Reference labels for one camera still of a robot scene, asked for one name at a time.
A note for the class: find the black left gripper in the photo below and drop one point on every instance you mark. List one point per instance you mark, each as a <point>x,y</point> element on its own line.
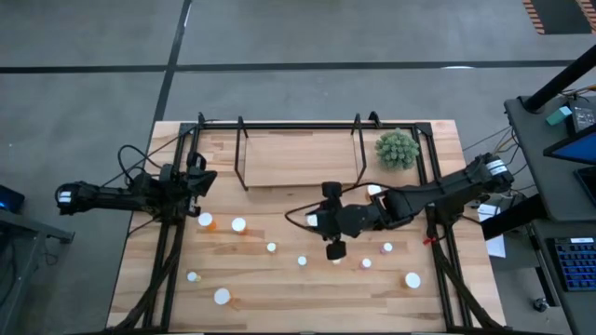
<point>195,161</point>

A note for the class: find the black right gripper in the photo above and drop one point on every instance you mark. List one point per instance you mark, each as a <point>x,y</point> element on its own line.
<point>347,221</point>

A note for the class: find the orange medicine bottle white cap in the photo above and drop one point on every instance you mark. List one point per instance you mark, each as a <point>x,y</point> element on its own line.
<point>205,219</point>
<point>239,224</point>
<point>374,190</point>
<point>222,296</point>
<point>412,280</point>

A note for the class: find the small pink medicine bottle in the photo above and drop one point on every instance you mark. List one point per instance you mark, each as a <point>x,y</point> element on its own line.
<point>366,263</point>
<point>387,247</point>

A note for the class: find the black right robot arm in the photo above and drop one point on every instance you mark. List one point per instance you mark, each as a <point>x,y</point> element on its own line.
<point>447,186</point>

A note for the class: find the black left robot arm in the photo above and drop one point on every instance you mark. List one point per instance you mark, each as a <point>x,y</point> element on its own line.
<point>107,195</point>

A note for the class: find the red zip tie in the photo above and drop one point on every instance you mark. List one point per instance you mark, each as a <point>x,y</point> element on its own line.
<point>428,241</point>

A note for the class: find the green potted plant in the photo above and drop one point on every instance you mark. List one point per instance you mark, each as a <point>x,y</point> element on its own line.
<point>396,149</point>

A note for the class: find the white paper sheet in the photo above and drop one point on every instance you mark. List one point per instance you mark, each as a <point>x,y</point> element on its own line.
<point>488,211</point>
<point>497,245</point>

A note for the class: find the black desk crossbar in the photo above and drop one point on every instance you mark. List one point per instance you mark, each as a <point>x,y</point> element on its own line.
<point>512,218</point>

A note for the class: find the grey side table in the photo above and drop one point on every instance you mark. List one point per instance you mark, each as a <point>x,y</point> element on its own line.
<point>28,228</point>

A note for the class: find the black device blue light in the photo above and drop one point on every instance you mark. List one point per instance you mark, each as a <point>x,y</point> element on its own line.
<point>8,197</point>

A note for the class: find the grey desk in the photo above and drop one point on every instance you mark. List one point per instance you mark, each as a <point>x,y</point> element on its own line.
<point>577,312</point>
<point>531,163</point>

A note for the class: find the black caster wheel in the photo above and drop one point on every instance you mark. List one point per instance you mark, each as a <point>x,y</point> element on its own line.
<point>540,304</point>

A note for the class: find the backlit keyboard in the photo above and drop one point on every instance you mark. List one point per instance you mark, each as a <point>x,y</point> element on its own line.
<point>577,263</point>

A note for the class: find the teal box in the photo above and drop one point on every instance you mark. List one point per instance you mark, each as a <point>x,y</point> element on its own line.
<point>559,115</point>

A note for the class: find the monitor with blue screen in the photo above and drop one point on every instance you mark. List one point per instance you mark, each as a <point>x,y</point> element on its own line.
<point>575,149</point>

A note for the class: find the black tablet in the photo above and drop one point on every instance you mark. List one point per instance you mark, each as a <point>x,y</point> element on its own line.
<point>587,183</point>

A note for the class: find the black slanted pole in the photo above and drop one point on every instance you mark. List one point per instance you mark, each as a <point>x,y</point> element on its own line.
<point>559,81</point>

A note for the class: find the black power adapter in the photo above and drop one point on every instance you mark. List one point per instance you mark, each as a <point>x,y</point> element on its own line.
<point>583,117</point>

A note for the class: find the black mat orange stripes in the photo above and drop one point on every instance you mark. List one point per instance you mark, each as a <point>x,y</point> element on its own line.
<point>561,14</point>

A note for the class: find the wooden shelf black metal frame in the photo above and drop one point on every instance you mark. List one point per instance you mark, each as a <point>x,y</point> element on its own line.
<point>298,158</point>

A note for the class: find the black aluminium table frame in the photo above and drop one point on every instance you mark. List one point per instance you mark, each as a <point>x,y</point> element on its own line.
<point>302,125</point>

